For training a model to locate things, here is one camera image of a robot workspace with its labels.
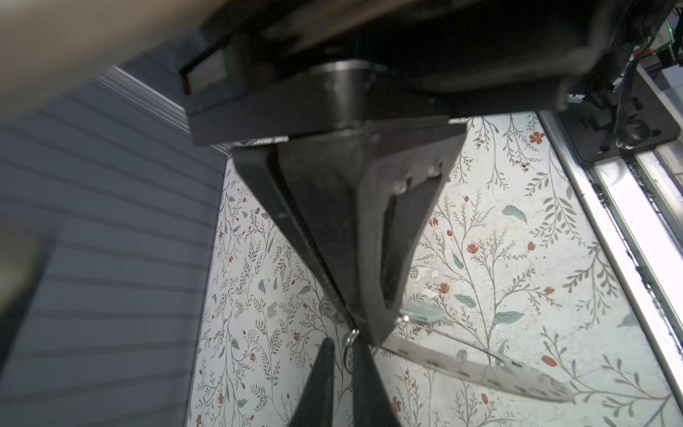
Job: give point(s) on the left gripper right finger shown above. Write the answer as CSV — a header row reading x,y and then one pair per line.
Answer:
x,y
371,404

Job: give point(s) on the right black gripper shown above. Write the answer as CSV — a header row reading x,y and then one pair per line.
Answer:
x,y
289,68

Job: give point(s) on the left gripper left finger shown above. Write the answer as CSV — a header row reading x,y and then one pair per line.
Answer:
x,y
316,405

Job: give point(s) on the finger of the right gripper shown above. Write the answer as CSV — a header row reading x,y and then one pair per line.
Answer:
x,y
365,195
259,168

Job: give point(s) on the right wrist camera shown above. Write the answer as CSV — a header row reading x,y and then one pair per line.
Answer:
x,y
48,47

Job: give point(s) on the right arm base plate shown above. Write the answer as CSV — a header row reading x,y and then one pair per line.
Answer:
x,y
606,124

